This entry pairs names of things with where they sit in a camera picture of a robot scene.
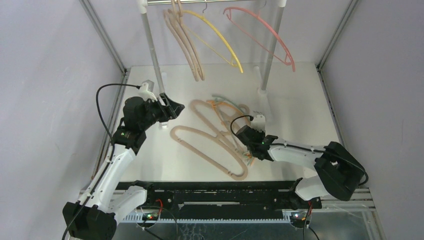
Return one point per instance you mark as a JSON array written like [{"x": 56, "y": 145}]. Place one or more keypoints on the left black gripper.
[{"x": 171, "y": 110}]

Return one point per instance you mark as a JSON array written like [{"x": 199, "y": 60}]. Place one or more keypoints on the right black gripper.
[{"x": 244, "y": 134}]

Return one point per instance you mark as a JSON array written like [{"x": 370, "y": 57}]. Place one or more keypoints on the yellow wire hanger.
[{"x": 233, "y": 61}]

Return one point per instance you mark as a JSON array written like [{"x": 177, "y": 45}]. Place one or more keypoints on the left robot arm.
[{"x": 95, "y": 215}]

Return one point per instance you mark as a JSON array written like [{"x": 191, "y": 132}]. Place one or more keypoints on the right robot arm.
[{"x": 338, "y": 173}]

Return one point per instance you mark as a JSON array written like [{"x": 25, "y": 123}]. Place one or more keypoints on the white metal clothes rack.
[{"x": 174, "y": 22}]

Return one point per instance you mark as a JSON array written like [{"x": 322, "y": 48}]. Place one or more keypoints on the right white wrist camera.
[{"x": 259, "y": 123}]

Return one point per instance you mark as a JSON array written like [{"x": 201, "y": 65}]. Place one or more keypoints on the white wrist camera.
[
  {"x": 145, "y": 91},
  {"x": 259, "y": 123}
]

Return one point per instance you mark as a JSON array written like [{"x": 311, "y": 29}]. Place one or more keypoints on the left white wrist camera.
[{"x": 145, "y": 91}]

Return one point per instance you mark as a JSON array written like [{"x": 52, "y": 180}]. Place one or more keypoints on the orange wire hanger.
[{"x": 228, "y": 112}]

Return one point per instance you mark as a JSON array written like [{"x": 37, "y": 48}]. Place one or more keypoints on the green wire hanger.
[{"x": 219, "y": 101}]

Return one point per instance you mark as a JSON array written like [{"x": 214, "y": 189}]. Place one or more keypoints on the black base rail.
[{"x": 225, "y": 200}]

